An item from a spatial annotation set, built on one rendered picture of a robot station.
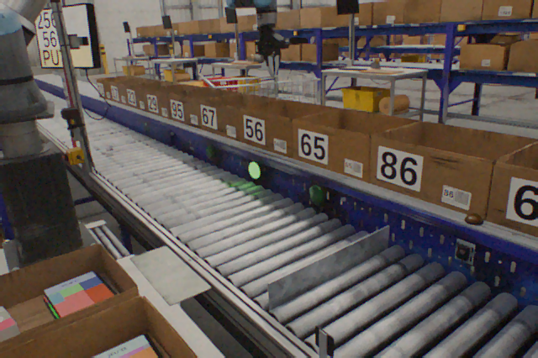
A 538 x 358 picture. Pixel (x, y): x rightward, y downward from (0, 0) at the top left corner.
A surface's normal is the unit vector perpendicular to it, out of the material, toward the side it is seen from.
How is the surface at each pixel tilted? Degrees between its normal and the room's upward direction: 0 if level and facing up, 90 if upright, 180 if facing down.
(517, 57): 90
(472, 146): 89
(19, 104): 73
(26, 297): 88
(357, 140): 90
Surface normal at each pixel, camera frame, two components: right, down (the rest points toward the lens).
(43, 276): 0.62, 0.24
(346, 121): -0.79, 0.25
